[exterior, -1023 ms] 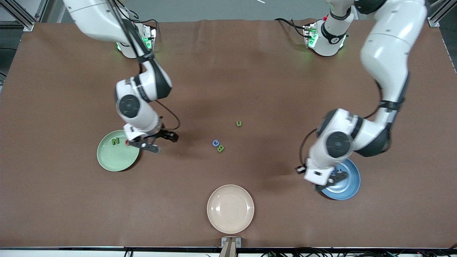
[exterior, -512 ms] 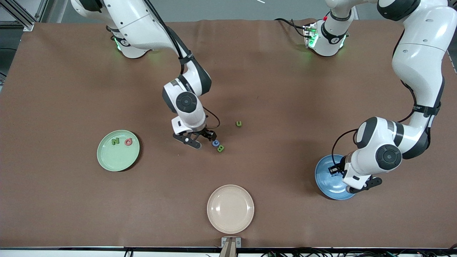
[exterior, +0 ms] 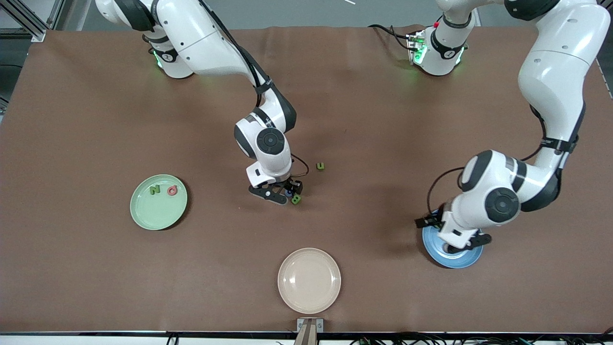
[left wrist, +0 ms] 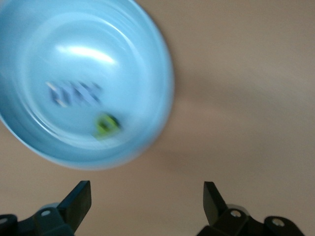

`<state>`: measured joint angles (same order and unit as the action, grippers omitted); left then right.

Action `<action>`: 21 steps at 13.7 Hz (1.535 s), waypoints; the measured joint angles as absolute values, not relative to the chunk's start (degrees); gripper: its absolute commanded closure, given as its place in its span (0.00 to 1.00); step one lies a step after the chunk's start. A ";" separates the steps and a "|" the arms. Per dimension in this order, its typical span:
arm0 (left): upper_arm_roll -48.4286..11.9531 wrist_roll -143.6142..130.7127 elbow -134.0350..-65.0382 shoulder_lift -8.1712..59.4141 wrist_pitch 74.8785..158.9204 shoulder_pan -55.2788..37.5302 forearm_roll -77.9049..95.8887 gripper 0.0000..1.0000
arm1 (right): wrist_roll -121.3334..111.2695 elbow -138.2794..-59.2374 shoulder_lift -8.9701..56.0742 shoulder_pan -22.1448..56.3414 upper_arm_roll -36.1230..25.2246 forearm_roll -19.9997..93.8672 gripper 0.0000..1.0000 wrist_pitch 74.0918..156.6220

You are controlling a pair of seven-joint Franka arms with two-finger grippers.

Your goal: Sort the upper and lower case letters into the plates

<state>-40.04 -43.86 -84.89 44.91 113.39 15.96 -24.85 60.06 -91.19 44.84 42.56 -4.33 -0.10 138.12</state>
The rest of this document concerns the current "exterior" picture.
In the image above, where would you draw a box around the blue plate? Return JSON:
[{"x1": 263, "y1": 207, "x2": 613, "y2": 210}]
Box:
[{"x1": 422, "y1": 211, "x2": 483, "y2": 269}]

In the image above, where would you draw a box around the black cable bundle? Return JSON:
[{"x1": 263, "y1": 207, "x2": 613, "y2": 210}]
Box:
[{"x1": 350, "y1": 331, "x2": 613, "y2": 345}]

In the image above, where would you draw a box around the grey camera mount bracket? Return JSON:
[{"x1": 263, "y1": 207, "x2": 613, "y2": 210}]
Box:
[{"x1": 295, "y1": 318, "x2": 324, "y2": 345}]

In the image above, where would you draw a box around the green plate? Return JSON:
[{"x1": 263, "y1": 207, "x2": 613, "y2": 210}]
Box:
[{"x1": 130, "y1": 174, "x2": 188, "y2": 231}]

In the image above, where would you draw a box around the brown table cover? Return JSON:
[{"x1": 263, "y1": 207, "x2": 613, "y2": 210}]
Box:
[{"x1": 0, "y1": 25, "x2": 613, "y2": 334}]

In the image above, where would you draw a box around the beige plate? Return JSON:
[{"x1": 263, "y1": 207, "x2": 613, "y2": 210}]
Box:
[{"x1": 277, "y1": 247, "x2": 342, "y2": 314}]

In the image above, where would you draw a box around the aluminium frame profile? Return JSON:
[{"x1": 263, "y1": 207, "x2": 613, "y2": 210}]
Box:
[{"x1": 0, "y1": 0, "x2": 65, "y2": 43}]

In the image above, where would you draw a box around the left arm base connector panel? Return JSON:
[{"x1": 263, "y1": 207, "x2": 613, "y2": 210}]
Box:
[{"x1": 407, "y1": 31, "x2": 427, "y2": 65}]

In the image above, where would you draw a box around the black left arm base cable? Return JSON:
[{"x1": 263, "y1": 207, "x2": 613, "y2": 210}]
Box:
[{"x1": 368, "y1": 24, "x2": 417, "y2": 51}]

